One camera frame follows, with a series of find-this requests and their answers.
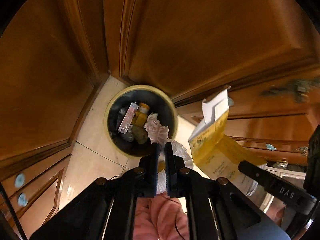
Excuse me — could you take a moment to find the yellow white paper bag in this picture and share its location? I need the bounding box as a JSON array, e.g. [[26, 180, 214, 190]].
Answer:
[[188, 87, 267, 196]]

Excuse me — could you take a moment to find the red white milk carton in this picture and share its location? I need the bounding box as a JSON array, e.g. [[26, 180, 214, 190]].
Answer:
[[118, 102, 138, 134]]

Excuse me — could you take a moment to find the clear plastic cup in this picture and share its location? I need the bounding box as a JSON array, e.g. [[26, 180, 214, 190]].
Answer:
[[143, 113, 194, 194]]

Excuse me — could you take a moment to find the round black trash bin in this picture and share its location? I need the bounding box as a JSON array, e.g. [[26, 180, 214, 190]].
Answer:
[[104, 85, 177, 157]]

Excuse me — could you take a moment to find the person's right hand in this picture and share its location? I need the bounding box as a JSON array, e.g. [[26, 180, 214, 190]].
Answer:
[[268, 205, 286, 226]]

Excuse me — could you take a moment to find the pink trousered right leg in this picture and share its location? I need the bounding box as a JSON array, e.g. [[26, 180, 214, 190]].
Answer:
[[132, 192, 190, 240]]

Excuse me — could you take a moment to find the wooden left cabinet door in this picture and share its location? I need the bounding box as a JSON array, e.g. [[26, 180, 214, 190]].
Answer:
[[1, 0, 109, 176]]

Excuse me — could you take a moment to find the wooden corner cabinet door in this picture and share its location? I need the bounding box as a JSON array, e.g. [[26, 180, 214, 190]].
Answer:
[[103, 0, 319, 104]]

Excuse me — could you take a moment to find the black cable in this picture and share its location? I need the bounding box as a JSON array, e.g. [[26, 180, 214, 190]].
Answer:
[[162, 194, 186, 240]]

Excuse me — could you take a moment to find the ornate brass drawer handle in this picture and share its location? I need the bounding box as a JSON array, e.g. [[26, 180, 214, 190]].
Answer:
[[260, 76, 319, 103]]

